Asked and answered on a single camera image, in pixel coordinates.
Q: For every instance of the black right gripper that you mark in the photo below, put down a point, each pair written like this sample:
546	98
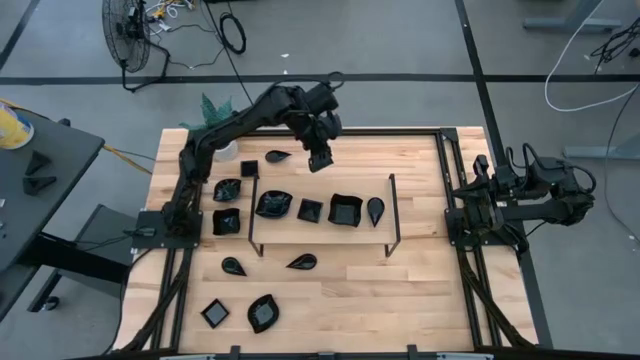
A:
509	184

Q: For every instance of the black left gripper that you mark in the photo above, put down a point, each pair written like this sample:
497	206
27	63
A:
321	132

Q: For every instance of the small black teardrop plate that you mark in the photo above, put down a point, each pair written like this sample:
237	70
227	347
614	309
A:
375	209
275	156
232	266
304	262

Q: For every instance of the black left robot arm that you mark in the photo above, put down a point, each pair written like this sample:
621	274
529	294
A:
225	130

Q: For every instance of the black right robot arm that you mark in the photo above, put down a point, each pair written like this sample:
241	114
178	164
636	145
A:
545	212

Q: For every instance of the wooden riser shelf black legs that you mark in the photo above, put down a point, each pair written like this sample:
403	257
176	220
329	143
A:
320	235

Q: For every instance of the snake plant in white pot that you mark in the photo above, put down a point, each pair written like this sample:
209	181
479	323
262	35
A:
215	112

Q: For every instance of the wooden desk grey legs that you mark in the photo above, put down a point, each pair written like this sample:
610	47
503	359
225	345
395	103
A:
570	23

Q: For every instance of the black floor fan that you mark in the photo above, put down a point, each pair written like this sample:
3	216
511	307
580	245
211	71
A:
125	35

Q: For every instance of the black desk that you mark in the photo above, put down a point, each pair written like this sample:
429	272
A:
65	150

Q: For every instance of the black triangular part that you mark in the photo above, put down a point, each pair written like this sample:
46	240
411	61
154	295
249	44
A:
37	163
37	185

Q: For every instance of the white wipes canister yellow label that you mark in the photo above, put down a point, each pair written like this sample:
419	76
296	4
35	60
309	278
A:
14	129

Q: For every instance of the black aluminium rig frame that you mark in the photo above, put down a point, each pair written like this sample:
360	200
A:
380	132

